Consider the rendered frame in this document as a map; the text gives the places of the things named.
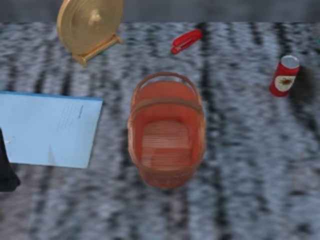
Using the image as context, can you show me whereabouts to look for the orange wicker basket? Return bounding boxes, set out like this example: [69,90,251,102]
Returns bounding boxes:
[126,71,207,191]

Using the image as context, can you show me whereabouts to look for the red metal can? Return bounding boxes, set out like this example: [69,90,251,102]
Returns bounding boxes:
[269,55,300,97]

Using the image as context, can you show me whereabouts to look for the red stapler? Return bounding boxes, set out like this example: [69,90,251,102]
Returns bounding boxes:
[170,28,203,54]

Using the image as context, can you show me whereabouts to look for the light blue book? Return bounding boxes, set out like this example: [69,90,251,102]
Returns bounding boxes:
[0,90,104,170]

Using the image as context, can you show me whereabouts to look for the golden gong on stand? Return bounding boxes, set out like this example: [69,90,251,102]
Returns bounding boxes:
[56,0,124,68]

